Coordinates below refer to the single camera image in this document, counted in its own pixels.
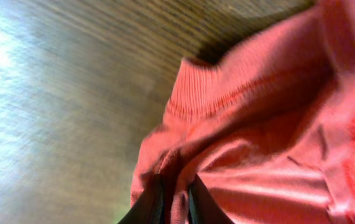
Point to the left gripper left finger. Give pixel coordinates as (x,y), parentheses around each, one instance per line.
(149,208)

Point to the orange red t-shirt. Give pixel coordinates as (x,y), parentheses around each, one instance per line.
(270,130)

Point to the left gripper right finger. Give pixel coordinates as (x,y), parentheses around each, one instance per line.
(203,209)

